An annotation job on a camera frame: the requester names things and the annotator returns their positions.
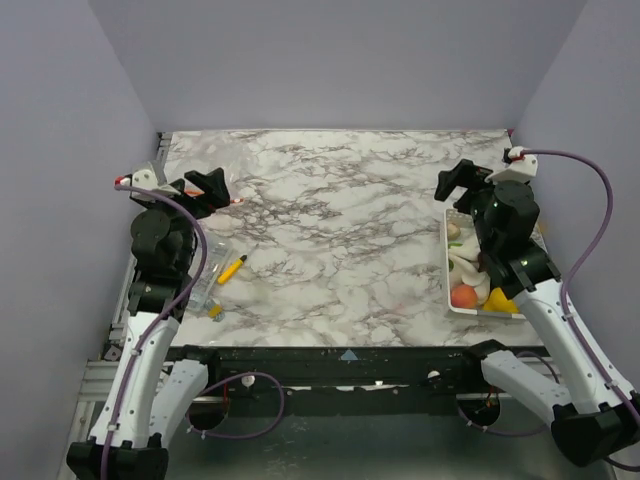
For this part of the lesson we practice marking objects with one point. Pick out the clear screw box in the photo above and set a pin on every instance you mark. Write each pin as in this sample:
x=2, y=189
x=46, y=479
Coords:
x=219, y=252

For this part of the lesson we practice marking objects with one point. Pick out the aluminium frame rail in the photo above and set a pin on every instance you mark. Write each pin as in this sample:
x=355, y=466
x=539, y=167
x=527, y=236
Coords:
x=125, y=300

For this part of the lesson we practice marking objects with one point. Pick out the clear zip top bag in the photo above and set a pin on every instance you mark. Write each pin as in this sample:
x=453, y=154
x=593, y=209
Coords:
x=243, y=156

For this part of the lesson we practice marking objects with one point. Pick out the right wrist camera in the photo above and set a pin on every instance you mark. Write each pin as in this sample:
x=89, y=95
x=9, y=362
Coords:
x=519, y=166

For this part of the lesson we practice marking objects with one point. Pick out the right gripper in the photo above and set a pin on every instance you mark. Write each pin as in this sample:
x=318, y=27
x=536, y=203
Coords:
x=470, y=189

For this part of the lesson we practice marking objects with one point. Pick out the toy mushroom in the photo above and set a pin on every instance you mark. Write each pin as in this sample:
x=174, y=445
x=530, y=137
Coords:
x=453, y=231

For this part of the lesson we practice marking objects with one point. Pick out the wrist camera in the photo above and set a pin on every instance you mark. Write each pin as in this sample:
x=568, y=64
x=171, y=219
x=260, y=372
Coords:
x=519, y=166
x=149, y=177

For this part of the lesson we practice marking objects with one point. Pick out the black mounting rail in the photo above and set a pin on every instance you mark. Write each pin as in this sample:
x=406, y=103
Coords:
x=341, y=381

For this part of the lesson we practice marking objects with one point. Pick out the toy lemon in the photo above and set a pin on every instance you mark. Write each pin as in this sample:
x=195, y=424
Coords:
x=498, y=302

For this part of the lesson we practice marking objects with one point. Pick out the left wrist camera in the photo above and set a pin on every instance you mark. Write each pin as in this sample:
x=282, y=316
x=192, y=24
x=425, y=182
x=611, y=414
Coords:
x=149, y=177

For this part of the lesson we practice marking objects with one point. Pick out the toy peach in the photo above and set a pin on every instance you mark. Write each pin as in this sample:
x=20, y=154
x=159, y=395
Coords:
x=464, y=297

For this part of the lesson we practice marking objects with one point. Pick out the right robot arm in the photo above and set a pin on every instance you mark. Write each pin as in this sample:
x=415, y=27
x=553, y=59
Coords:
x=594, y=412

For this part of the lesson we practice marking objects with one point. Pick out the toy white garlic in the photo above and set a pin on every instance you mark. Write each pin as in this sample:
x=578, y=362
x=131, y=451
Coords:
x=463, y=268

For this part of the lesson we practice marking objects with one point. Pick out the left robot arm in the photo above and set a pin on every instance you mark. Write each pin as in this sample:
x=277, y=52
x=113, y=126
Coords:
x=170, y=248

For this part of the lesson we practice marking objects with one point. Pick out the dark red toy fruit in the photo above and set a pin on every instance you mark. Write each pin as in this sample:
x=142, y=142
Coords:
x=482, y=262

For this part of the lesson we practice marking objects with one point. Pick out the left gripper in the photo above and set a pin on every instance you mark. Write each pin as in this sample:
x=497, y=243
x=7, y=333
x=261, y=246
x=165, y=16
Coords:
x=212, y=183

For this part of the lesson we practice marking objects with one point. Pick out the white plastic basket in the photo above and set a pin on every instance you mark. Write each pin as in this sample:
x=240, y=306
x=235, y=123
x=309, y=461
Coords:
x=464, y=222

